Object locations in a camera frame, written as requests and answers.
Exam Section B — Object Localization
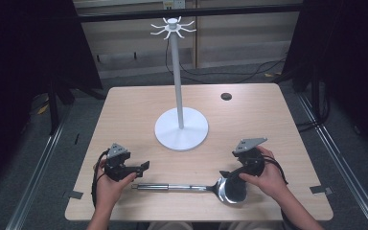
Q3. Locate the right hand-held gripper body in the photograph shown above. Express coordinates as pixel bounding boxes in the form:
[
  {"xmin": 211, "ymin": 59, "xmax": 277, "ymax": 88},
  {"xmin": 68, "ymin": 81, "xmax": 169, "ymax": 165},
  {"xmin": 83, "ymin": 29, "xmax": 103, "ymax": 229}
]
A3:
[{"xmin": 232, "ymin": 137, "xmax": 268, "ymax": 177}]

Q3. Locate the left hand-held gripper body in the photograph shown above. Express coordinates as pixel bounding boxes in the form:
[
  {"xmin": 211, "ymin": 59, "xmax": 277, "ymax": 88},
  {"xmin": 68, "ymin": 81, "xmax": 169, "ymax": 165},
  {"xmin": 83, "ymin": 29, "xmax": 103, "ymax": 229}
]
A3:
[{"xmin": 103, "ymin": 142, "xmax": 142, "ymax": 183}]

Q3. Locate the stainless steel ladle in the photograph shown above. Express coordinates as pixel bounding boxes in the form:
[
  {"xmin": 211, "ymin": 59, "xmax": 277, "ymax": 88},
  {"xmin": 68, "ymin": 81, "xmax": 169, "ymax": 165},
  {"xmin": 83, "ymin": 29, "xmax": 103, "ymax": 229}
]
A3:
[{"xmin": 130, "ymin": 176, "xmax": 249, "ymax": 206}]

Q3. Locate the person's left hand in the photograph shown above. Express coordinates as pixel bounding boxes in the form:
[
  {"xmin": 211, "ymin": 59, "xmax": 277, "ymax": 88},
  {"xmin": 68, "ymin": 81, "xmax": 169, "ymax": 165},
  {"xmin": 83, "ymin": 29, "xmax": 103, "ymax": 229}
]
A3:
[{"xmin": 94, "ymin": 158, "xmax": 139, "ymax": 211}]

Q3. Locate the person's right hand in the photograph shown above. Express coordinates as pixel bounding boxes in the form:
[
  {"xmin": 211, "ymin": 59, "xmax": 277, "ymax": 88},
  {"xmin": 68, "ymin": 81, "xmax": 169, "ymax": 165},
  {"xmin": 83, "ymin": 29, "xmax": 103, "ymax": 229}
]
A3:
[{"xmin": 239, "ymin": 146, "xmax": 289, "ymax": 201}]

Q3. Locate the white hook stand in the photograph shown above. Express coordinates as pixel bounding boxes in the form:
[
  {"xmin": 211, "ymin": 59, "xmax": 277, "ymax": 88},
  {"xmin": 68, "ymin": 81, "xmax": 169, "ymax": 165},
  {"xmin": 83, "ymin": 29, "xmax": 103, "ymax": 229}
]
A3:
[{"xmin": 149, "ymin": 15, "xmax": 210, "ymax": 152}]

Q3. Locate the grey tape strip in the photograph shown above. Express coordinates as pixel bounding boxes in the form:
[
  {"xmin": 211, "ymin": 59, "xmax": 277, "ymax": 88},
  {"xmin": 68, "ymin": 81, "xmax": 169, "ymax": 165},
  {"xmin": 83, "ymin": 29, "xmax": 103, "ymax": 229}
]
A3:
[
  {"xmin": 310, "ymin": 185, "xmax": 334, "ymax": 196},
  {"xmin": 64, "ymin": 190, "xmax": 84, "ymax": 200}
]

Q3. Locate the black metal stand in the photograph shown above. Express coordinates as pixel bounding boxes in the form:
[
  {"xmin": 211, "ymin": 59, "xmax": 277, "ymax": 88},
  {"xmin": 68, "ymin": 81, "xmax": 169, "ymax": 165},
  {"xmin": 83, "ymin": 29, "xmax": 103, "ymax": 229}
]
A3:
[
  {"xmin": 45, "ymin": 78, "xmax": 62, "ymax": 136},
  {"xmin": 295, "ymin": 68, "xmax": 332, "ymax": 133}
]

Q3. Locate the dark curtain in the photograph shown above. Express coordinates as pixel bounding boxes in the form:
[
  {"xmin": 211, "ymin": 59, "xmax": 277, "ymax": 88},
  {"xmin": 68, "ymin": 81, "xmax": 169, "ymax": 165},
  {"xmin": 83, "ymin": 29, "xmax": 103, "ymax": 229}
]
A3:
[
  {"xmin": 282, "ymin": 0, "xmax": 368, "ymax": 162},
  {"xmin": 0, "ymin": 0, "xmax": 104, "ymax": 196}
]

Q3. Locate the black horizontal bar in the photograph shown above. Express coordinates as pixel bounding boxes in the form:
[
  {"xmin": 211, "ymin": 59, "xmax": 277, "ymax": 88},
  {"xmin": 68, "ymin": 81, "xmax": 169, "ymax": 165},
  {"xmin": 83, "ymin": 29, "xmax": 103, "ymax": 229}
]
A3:
[{"xmin": 76, "ymin": 3, "xmax": 304, "ymax": 24}]

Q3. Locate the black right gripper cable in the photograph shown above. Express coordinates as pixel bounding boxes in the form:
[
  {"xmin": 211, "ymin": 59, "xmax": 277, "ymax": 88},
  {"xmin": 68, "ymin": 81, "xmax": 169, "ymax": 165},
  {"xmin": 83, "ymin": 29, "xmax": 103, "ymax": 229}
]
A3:
[{"xmin": 261, "ymin": 154, "xmax": 289, "ymax": 186}]

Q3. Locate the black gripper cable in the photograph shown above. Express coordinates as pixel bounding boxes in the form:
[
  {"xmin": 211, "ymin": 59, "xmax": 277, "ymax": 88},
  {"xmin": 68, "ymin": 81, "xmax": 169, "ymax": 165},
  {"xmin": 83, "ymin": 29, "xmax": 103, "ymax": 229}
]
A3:
[
  {"xmin": 261, "ymin": 154, "xmax": 289, "ymax": 186},
  {"xmin": 90, "ymin": 149, "xmax": 110, "ymax": 208}
]

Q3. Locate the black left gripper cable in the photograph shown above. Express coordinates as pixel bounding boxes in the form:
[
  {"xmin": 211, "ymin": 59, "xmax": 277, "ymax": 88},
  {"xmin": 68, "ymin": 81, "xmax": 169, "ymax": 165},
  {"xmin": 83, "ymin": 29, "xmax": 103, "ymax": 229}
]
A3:
[{"xmin": 90, "ymin": 149, "xmax": 110, "ymax": 208}]

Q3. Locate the metal floor rail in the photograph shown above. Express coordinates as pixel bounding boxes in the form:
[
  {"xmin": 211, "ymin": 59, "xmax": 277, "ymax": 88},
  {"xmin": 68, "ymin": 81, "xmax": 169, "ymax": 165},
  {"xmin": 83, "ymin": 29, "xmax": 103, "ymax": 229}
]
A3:
[
  {"xmin": 5, "ymin": 103, "xmax": 75, "ymax": 230},
  {"xmin": 296, "ymin": 91, "xmax": 368, "ymax": 230}
]

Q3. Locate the black floor cable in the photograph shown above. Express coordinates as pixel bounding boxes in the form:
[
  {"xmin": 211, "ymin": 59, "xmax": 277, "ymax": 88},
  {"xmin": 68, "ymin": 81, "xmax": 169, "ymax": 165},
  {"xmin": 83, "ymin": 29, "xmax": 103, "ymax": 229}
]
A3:
[{"xmin": 164, "ymin": 37, "xmax": 289, "ymax": 85}]

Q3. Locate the wall power outlet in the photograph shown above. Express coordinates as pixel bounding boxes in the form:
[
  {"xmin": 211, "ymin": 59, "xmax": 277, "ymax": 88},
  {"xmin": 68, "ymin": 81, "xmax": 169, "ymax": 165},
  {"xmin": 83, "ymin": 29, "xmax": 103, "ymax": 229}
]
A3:
[{"xmin": 162, "ymin": 0, "xmax": 187, "ymax": 11}]

